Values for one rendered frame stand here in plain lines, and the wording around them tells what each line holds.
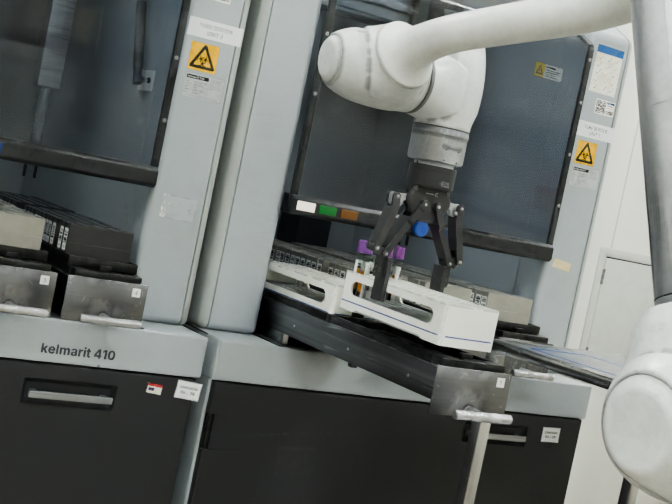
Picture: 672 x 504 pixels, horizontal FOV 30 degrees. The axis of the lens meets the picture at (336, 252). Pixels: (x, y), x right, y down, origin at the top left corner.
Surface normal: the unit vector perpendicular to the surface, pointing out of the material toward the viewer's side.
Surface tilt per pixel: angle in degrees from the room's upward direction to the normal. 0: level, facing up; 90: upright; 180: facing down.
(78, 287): 90
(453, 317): 90
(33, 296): 90
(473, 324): 90
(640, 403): 100
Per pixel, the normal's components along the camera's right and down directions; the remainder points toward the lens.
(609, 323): 0.49, 0.15
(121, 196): -0.85, -0.15
